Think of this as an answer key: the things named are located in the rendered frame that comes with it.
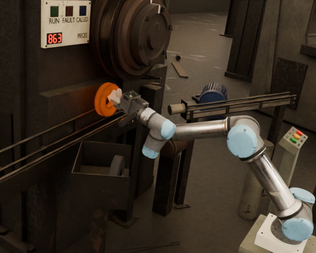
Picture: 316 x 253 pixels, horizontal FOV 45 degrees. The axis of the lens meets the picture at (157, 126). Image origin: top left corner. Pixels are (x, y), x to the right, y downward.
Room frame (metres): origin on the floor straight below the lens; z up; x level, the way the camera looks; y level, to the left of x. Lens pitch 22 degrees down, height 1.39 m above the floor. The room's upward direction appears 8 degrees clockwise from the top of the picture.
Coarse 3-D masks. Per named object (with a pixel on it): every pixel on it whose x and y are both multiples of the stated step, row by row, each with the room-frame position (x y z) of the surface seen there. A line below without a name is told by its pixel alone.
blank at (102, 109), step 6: (102, 84) 1.62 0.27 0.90; (108, 84) 1.62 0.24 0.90; (114, 84) 1.65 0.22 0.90; (102, 90) 1.59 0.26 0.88; (108, 90) 1.61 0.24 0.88; (96, 96) 1.58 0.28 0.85; (102, 96) 1.58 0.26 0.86; (96, 102) 1.57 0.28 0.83; (102, 102) 1.58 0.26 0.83; (108, 102) 1.66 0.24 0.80; (96, 108) 1.57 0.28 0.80; (102, 108) 1.58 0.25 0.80; (108, 108) 1.61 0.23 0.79; (114, 108) 1.65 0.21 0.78; (102, 114) 1.58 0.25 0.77; (108, 114) 1.62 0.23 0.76
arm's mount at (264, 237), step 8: (272, 216) 1.57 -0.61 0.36; (264, 224) 1.49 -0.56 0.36; (264, 232) 1.43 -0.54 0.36; (256, 240) 1.42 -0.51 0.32; (264, 240) 1.40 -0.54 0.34; (272, 240) 1.39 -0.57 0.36; (304, 240) 1.42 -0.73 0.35; (272, 248) 1.38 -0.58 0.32; (280, 248) 1.36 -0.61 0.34; (288, 248) 1.35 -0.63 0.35; (296, 248) 1.36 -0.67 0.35
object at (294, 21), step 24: (288, 0) 4.20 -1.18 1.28; (312, 0) 4.02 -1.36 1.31; (264, 24) 4.34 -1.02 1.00; (288, 24) 4.15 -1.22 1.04; (312, 24) 4.06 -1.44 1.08; (264, 48) 4.30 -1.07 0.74; (288, 48) 4.11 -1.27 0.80; (312, 48) 3.85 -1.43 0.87; (264, 72) 4.25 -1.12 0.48; (288, 72) 4.05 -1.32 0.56; (312, 72) 3.89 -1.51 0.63; (312, 96) 3.84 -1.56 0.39; (288, 120) 3.96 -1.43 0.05; (312, 120) 3.79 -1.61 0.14
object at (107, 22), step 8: (112, 0) 1.68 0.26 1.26; (120, 0) 1.65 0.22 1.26; (112, 8) 1.65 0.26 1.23; (120, 8) 1.66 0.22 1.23; (104, 16) 1.65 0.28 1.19; (112, 16) 1.62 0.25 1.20; (104, 24) 1.64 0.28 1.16; (112, 24) 1.61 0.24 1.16; (104, 32) 1.63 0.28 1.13; (112, 32) 1.62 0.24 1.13; (104, 40) 1.63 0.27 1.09; (112, 40) 1.62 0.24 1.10; (104, 48) 1.64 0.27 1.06; (112, 48) 1.63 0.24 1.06; (104, 56) 1.65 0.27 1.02; (112, 56) 1.63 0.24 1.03; (104, 64) 1.69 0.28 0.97; (112, 64) 1.64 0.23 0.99; (112, 72) 1.72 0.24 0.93; (120, 72) 1.69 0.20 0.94; (128, 80) 1.75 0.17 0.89; (136, 80) 1.81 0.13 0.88
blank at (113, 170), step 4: (116, 156) 1.24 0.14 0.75; (120, 156) 1.24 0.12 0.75; (116, 160) 1.21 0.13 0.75; (120, 160) 1.21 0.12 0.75; (124, 160) 1.28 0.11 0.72; (112, 164) 1.19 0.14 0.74; (116, 164) 1.19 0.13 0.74; (120, 164) 1.20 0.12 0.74; (124, 164) 1.29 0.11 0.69; (112, 168) 1.18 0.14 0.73; (116, 168) 1.18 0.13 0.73; (120, 168) 1.21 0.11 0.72; (112, 172) 1.17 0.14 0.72; (116, 172) 1.17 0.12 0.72; (120, 172) 1.26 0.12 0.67
